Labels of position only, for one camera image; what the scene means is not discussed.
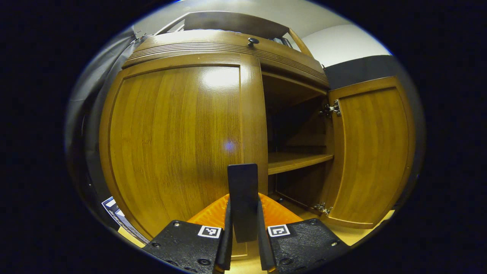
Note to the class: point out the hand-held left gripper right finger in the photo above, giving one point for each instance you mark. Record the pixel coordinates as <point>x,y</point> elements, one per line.
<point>264,247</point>

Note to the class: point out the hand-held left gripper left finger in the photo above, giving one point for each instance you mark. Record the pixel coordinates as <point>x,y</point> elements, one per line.
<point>227,243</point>

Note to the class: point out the wooden cabinet door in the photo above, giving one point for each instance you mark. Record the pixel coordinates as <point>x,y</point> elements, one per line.
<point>373,152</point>
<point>171,144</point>

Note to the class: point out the black book on cabinet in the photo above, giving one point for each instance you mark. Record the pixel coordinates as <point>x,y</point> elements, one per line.
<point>284,41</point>

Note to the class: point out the black backdrop cloth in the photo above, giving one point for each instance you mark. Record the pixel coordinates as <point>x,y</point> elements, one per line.
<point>361,68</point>

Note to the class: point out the wooden drawer with black knob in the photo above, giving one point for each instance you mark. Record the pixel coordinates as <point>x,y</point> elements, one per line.
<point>198,42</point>

